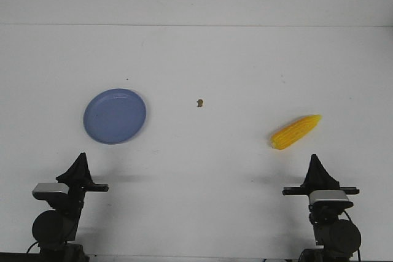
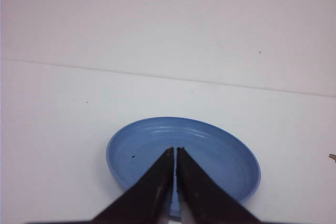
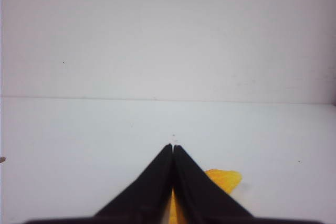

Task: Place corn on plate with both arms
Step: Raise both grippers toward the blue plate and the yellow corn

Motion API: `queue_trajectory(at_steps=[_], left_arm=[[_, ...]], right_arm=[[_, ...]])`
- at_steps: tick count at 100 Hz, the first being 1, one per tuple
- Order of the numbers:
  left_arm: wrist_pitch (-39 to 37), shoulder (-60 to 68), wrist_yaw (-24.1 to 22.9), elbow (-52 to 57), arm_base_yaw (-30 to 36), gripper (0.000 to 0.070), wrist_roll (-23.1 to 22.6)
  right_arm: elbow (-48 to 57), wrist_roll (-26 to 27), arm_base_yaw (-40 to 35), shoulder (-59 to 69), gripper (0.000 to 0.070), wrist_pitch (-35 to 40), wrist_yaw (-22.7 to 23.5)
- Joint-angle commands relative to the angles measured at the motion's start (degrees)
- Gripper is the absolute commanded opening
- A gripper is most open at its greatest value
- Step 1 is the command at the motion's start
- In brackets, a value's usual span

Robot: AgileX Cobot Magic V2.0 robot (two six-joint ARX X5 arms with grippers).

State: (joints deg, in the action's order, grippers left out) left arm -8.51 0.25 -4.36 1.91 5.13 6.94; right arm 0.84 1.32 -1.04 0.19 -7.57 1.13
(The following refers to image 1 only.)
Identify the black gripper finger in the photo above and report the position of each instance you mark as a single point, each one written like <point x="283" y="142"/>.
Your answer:
<point x="75" y="173"/>
<point x="322" y="179"/>
<point x="86" y="172"/>
<point x="309" y="178"/>

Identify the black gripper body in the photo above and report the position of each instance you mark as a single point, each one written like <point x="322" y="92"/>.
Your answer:
<point x="299" y="191"/>
<point x="78" y="189"/>

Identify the yellow corn cob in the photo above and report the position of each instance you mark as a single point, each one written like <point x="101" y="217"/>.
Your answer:
<point x="290" y="134"/>

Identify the blue round plate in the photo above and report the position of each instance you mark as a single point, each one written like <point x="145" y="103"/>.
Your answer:
<point x="114" y="116"/>

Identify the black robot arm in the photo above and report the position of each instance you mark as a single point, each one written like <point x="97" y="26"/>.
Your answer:
<point x="55" y="230"/>
<point x="335" y="234"/>

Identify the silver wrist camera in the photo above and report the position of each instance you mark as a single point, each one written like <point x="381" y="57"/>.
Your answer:
<point x="335" y="201"/>
<point x="49" y="191"/>

